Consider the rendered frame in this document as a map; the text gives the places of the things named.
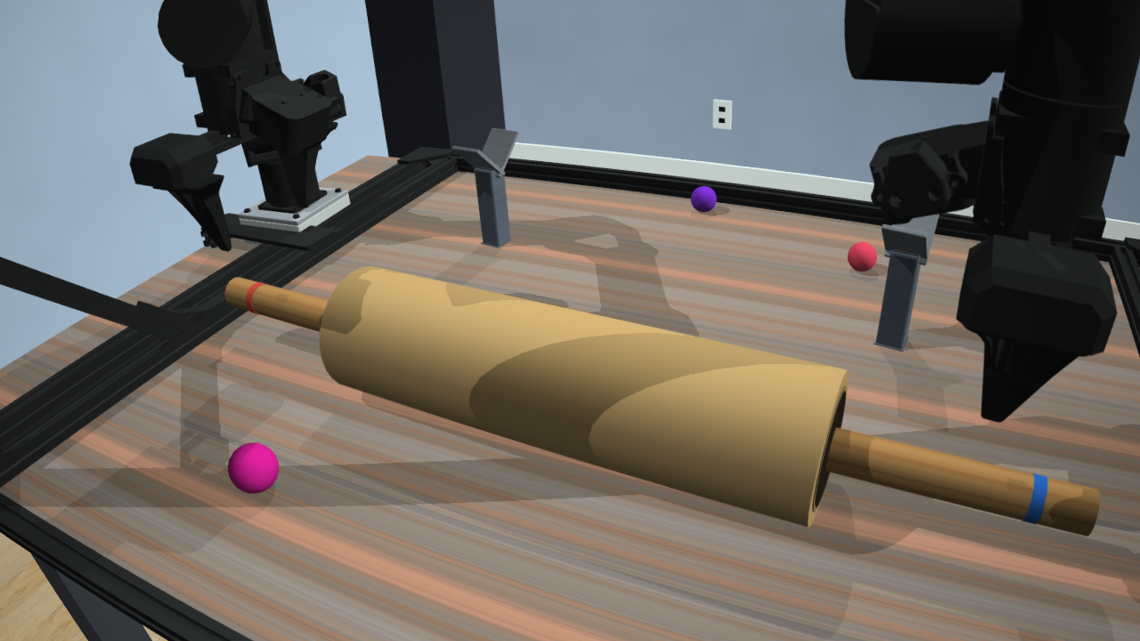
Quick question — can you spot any red ball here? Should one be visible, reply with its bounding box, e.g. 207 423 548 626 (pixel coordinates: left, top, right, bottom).
848 242 877 271

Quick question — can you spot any magenta sphere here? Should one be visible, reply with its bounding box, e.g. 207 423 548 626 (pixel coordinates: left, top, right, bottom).
228 443 279 493

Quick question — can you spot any purple ball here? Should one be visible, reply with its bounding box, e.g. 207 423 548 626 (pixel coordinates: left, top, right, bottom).
691 186 717 212

